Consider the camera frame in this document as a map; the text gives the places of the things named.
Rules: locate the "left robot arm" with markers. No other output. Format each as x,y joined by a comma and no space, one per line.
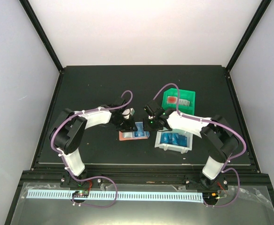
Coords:
67,132

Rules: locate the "blue cards stack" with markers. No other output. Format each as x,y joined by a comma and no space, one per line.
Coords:
173,139

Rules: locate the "pink card holder wallet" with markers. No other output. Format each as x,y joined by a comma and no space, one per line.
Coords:
130,136

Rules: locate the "frame post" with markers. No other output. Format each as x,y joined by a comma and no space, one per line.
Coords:
248,33
41,33

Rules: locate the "red white cards stack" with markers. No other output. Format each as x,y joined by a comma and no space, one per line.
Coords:
174,100

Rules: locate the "left frame post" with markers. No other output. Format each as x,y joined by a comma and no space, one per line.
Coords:
41,33

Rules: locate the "green storage bin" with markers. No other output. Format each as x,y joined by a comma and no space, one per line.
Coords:
183,94

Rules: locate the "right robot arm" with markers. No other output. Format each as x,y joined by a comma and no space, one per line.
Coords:
223,143

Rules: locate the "light blue slotted cable duct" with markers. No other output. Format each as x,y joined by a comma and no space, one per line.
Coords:
120,196

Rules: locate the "right frame post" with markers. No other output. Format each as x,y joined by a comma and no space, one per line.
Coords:
248,33

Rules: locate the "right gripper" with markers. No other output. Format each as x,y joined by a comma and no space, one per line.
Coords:
147,128

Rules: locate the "small circuit board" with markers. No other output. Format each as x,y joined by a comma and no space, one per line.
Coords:
80,194

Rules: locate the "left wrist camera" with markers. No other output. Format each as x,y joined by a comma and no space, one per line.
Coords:
127,113

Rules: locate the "blue credit card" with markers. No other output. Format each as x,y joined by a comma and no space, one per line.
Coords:
140,132

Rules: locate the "white storage bin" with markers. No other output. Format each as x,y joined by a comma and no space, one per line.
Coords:
180,149

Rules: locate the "black aluminium rail frame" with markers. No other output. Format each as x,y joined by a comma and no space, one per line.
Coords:
186,175

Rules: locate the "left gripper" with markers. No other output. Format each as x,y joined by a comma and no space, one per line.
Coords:
129,127

